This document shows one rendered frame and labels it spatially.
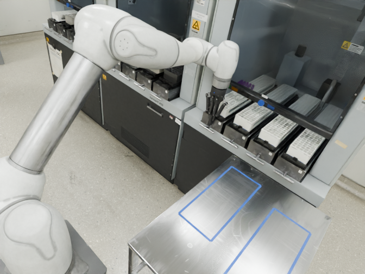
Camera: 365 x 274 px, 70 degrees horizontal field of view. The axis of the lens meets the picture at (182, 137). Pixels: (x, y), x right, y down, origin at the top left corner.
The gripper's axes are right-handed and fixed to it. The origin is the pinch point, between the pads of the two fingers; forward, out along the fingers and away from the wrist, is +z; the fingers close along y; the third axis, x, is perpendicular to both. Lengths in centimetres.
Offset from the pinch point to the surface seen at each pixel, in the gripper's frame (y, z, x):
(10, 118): 177, 80, 49
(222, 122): -6.2, -0.8, -1.6
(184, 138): 15.6, 25.0, -1.8
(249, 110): -12.8, -6.7, -15.1
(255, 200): -45, -2, 32
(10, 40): 349, 78, -22
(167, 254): -36, -2, 71
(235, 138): -16.1, 3.8, -1.5
